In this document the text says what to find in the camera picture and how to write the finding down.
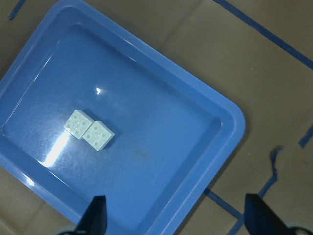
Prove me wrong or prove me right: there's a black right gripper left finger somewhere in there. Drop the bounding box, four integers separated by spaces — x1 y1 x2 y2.
73 195 108 235

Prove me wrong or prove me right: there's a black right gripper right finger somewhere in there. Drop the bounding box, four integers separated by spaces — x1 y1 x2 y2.
245 194 291 235

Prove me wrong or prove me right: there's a white block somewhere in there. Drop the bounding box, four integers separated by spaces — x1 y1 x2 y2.
83 121 115 151
64 110 94 140

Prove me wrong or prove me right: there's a blue plastic tray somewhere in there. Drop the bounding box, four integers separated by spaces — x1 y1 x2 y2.
0 0 245 235

